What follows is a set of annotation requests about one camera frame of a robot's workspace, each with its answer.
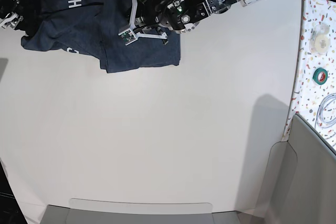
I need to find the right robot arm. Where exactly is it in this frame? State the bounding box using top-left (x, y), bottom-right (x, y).
top-left (1, 0), bottom-right (24, 30)

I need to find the white coiled cable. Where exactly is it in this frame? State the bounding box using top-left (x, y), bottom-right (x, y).
top-left (313, 93), bottom-right (336, 132)

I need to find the grey bin right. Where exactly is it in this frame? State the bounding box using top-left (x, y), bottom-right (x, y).
top-left (263, 114), bottom-right (335, 223)

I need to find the green tape roll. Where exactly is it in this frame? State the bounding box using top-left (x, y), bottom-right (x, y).
top-left (313, 68), bottom-right (328, 86)

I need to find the navy blue t-shirt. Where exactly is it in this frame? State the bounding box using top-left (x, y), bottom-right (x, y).
top-left (20, 0), bottom-right (181, 73)

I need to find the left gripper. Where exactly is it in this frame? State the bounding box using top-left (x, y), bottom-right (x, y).
top-left (119, 0), bottom-right (169, 44)

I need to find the grey tray bottom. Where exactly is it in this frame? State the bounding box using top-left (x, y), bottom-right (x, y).
top-left (41, 198), bottom-right (243, 223)

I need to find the clear tape roll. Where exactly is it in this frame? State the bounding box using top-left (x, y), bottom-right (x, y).
top-left (310, 23), bottom-right (331, 56)

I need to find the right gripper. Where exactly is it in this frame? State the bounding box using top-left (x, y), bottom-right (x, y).
top-left (1, 12), bottom-right (24, 29)

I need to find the confetti patterned side cloth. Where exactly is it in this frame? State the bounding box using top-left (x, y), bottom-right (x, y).
top-left (282, 0), bottom-right (335, 147)

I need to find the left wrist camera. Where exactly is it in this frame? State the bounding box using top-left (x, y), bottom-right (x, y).
top-left (118, 28), bottom-right (138, 46)

